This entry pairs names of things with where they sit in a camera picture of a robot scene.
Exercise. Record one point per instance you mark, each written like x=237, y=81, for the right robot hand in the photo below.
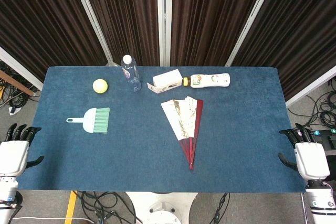
x=311, y=159

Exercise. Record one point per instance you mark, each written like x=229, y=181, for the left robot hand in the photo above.
x=13, y=157

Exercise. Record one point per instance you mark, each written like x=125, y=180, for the paper folding fan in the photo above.
x=181, y=121

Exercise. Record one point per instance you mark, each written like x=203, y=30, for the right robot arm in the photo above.
x=321, y=200

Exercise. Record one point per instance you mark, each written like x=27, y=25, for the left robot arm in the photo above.
x=6, y=197

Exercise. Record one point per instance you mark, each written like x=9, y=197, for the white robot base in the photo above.
x=161, y=208

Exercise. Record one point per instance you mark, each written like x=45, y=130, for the black device with numbered stickers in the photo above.
x=328, y=140

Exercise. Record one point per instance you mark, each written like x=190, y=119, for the brown wooden plank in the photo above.
x=15, y=83

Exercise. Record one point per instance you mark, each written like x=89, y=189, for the white brush, green bristles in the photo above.
x=93, y=120

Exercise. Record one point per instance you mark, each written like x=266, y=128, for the yellow-green tennis ball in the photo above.
x=100, y=86

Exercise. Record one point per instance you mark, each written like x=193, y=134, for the blue table cloth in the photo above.
x=131, y=161

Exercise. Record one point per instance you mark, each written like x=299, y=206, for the tea bottle, white label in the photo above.
x=210, y=80

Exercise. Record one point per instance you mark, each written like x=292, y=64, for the dark brown curtain panel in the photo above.
x=44, y=24
x=210, y=14
x=302, y=30
x=126, y=11

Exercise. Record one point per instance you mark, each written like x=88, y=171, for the clear plastic water bottle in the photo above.
x=130, y=74

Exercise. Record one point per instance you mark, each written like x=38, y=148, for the white cardboard box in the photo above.
x=166, y=79

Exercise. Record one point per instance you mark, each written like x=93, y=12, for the white partition post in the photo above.
x=18, y=66
x=312, y=87
x=252, y=19
x=165, y=19
x=90, y=14

